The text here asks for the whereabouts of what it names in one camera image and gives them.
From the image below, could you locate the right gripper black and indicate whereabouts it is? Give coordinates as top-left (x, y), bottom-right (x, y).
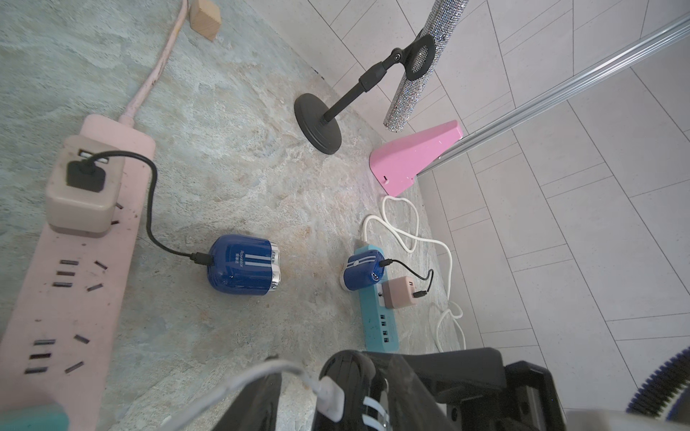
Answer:
top-left (367, 348), bottom-right (566, 431)

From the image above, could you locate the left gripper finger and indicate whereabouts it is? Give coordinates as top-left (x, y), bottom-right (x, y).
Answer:
top-left (212, 373), bottom-right (282, 431)

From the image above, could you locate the teal power adapter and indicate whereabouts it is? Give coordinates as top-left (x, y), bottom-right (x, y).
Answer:
top-left (1, 404), bottom-right (69, 431)

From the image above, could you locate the black electric shaver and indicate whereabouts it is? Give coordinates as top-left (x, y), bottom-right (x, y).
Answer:
top-left (312, 350), bottom-right (392, 430)

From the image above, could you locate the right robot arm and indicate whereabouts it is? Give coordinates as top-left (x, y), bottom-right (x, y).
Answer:
top-left (364, 348), bottom-right (689, 430)

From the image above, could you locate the small blue electric shaver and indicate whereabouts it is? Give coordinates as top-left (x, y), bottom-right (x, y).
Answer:
top-left (341, 250), bottom-right (385, 292)

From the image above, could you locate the teal power strip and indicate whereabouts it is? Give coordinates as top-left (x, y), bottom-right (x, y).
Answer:
top-left (353, 244), bottom-right (399, 353)

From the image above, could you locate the pink power adapter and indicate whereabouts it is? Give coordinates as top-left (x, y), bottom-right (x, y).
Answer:
top-left (382, 276), bottom-right (417, 309)

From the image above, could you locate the pink power strip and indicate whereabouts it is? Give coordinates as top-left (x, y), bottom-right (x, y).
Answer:
top-left (0, 113), bottom-right (157, 431)

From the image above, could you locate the pink metronome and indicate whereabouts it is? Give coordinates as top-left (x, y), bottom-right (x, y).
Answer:
top-left (369, 120), bottom-right (464, 197)

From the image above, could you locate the beige power adapter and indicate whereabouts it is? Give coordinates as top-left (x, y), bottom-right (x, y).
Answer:
top-left (45, 135), bottom-right (125, 237)

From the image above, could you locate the black microphone stand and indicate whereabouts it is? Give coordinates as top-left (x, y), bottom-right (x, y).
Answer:
top-left (294, 47), bottom-right (408, 154)

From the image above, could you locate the glitter microphone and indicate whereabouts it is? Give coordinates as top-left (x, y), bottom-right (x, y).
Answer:
top-left (384, 0), bottom-right (468, 133)

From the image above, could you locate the small wooden cube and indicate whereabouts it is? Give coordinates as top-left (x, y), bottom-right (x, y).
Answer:
top-left (189, 0), bottom-right (222, 41)

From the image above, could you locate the white power strip cord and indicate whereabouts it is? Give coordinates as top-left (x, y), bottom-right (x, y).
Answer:
top-left (359, 195), bottom-right (468, 354)

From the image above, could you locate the pink power strip cord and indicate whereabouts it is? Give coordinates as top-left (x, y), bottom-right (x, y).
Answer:
top-left (118, 0), bottom-right (190, 129)

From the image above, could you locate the right corner aluminium post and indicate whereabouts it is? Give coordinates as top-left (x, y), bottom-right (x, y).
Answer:
top-left (420, 14), bottom-right (689, 174)

